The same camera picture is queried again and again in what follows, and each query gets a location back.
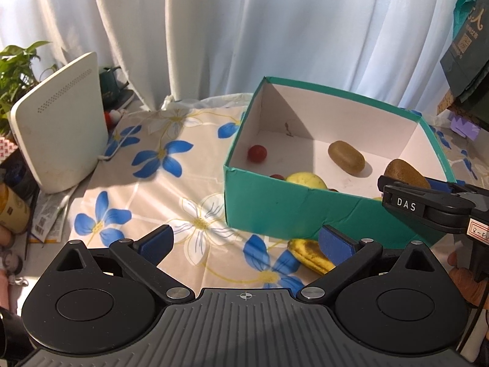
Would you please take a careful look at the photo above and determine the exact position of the dark green mug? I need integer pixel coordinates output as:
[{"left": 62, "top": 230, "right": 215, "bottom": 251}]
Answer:
[{"left": 99, "top": 66, "right": 135, "bottom": 111}]

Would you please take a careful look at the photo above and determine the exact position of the white router device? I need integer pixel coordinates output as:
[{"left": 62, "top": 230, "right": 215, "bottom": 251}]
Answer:
[{"left": 9, "top": 51, "right": 108, "bottom": 194}]

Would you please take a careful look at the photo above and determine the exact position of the purple small box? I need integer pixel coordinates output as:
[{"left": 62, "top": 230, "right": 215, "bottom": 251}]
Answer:
[{"left": 449, "top": 113, "right": 481, "bottom": 141}]

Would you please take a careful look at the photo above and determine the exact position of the green potted plant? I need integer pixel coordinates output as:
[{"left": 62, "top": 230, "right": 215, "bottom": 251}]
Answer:
[{"left": 0, "top": 41, "right": 50, "bottom": 135}]

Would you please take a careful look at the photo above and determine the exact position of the floral tablecloth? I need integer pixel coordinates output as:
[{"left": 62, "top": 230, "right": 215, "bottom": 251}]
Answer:
[{"left": 71, "top": 95, "right": 488, "bottom": 291}]

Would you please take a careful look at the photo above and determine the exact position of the brown kiwi fruit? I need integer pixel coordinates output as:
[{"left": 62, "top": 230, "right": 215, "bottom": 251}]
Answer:
[
  {"left": 328, "top": 140, "right": 366, "bottom": 176},
  {"left": 384, "top": 159, "right": 431, "bottom": 189}
]

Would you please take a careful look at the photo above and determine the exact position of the dark green paper bag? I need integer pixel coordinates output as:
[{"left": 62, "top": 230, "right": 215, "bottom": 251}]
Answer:
[{"left": 441, "top": 0, "right": 488, "bottom": 123}]

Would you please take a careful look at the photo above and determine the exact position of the person's right hand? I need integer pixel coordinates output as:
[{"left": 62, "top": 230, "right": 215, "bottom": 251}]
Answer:
[{"left": 447, "top": 251, "right": 488, "bottom": 310}]

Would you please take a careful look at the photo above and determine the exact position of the amber bottle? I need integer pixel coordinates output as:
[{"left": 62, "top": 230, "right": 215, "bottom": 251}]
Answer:
[{"left": 0, "top": 182, "right": 31, "bottom": 235}]

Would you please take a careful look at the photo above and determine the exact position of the red cherry tomato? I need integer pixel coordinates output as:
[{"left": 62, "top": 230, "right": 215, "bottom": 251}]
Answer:
[{"left": 247, "top": 144, "right": 268, "bottom": 164}]

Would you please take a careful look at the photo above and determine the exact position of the spotted yellow banana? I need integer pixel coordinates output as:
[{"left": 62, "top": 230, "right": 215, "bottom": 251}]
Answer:
[{"left": 288, "top": 239, "right": 335, "bottom": 275}]

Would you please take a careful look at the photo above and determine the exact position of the white curtain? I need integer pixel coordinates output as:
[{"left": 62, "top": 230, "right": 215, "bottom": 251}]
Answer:
[{"left": 1, "top": 0, "right": 457, "bottom": 111}]

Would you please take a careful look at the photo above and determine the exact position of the yellow green apple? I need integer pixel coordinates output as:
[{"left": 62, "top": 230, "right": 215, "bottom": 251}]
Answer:
[{"left": 286, "top": 172, "right": 328, "bottom": 190}]

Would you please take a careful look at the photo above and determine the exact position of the teal cardboard box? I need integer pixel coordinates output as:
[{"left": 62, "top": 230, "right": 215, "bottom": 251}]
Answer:
[{"left": 224, "top": 77, "right": 455, "bottom": 249}]

